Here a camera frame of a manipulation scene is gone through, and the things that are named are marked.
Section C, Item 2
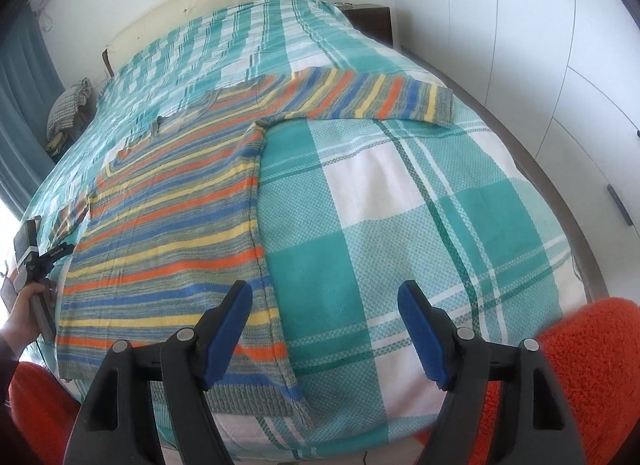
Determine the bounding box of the teal curtain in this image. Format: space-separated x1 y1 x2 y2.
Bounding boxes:
0 5 66 206

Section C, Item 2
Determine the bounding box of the person's left hand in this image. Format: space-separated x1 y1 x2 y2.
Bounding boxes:
0 282 46 347

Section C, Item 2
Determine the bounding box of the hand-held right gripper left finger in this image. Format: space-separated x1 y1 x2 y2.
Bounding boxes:
72 280 261 465

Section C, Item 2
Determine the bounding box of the dark wardrobe handle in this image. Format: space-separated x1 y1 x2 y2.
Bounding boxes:
606 184 632 230

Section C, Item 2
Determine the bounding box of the grey bed frame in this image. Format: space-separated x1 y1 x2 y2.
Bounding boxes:
395 45 608 306

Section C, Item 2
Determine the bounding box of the checkered cushion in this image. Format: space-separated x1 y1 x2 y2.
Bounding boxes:
46 77 93 140

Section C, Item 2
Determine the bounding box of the striped knit sweater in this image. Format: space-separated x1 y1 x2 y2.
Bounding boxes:
47 65 456 418

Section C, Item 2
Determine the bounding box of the white wardrobe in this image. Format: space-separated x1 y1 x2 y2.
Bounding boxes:
395 0 640 296

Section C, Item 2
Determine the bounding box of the person's left forearm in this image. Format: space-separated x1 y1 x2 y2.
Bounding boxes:
0 329 22 401

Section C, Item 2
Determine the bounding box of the cream padded headboard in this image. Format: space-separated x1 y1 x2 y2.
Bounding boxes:
102 0 308 78

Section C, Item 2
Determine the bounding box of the dark wooden nightstand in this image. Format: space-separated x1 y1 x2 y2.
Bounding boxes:
345 4 393 46

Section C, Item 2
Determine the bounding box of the person's orange fleece clothing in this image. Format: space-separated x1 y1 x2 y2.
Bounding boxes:
7 297 633 465

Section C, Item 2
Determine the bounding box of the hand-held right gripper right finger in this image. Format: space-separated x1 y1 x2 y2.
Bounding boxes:
398 280 587 465

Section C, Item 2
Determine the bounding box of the teal plaid bed sheet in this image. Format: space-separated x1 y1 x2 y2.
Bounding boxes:
25 0 573 465

